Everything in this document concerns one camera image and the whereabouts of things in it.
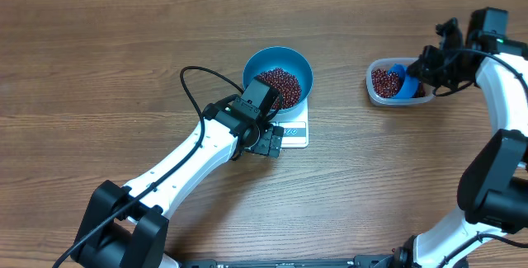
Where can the blue plastic measuring scoop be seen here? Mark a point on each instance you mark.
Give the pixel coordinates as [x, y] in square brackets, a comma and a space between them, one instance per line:
[401, 84]

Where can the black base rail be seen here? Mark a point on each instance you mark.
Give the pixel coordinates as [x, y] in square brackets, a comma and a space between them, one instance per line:
[359, 261]

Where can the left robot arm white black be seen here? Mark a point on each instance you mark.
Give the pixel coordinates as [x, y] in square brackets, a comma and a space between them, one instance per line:
[126, 226]

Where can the white digital kitchen scale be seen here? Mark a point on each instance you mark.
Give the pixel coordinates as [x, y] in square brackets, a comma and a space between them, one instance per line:
[295, 122]

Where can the teal bowl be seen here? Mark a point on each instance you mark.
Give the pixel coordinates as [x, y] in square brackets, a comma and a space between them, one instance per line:
[290, 60]

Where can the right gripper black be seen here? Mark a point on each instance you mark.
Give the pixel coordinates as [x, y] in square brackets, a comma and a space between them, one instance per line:
[423, 69]

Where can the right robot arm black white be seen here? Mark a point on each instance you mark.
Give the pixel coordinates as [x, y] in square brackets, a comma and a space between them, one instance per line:
[491, 199]

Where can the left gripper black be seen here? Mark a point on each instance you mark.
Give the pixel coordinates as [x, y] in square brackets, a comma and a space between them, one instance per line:
[271, 143]

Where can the red beans in bowl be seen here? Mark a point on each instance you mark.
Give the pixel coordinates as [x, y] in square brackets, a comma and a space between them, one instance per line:
[285, 83]

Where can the clear plastic container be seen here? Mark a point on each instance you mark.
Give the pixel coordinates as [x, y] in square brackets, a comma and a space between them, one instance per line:
[387, 64]

